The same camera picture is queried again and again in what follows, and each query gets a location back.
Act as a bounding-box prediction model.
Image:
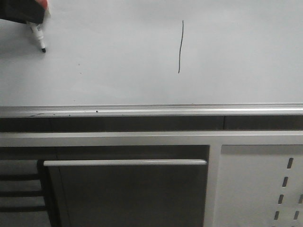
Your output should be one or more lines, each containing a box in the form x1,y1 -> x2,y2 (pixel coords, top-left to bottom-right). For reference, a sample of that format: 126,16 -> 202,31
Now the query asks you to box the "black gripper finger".
0,0 -> 45,24

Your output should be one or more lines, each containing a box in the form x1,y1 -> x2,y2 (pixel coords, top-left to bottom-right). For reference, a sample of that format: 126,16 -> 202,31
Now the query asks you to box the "white whiteboard marker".
27,21 -> 46,53

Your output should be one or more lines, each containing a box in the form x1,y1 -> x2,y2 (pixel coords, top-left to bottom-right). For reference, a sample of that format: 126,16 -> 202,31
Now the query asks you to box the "red round magnet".
36,0 -> 48,10

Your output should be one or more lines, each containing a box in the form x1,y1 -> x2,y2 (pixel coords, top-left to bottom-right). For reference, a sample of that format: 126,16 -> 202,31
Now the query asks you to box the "white metal pegboard stand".
0,131 -> 303,227

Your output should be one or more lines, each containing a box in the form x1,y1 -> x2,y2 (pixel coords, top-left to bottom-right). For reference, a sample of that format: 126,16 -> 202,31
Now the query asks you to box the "white whiteboard with frame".
0,0 -> 303,118

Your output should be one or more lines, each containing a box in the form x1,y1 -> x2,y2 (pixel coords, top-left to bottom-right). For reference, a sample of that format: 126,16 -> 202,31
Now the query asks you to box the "grey panel with white rail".
44,159 -> 208,227

